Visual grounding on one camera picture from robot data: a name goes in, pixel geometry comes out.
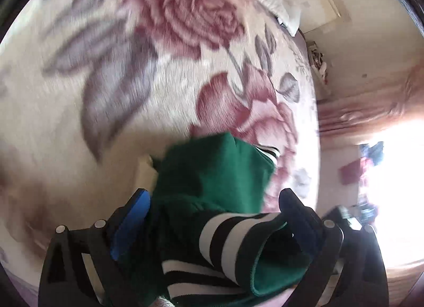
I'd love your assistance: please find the white nightstand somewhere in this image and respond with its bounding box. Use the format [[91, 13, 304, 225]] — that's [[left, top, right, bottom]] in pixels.
[[306, 40, 332, 96]]

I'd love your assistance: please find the floral rose blanket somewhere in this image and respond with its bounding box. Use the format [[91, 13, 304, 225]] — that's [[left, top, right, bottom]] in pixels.
[[0, 0, 321, 291]]

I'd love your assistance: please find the pile of mixed clothes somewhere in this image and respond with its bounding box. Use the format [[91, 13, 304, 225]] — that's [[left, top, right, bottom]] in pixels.
[[341, 141, 385, 197]]

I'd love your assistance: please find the white pillow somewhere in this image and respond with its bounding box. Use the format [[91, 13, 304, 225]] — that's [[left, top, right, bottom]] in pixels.
[[248, 0, 303, 37]]

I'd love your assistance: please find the purple bed sheet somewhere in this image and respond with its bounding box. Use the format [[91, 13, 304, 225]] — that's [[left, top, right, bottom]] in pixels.
[[0, 27, 317, 307]]

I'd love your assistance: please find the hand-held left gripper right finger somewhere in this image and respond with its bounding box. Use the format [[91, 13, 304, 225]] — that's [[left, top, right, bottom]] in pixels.
[[278, 188, 390, 307]]

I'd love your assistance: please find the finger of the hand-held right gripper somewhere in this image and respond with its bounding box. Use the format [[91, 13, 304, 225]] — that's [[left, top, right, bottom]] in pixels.
[[333, 205, 363, 230]]

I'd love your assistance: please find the pink floral curtain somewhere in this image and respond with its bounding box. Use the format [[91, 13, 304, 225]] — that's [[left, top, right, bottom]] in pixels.
[[316, 64, 424, 146]]

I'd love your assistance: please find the green varsity jacket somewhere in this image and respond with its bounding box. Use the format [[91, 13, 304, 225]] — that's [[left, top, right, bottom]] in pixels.
[[137, 131, 316, 307]]

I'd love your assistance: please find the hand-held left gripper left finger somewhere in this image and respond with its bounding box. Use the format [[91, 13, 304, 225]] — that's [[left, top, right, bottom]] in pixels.
[[38, 188, 152, 307]]

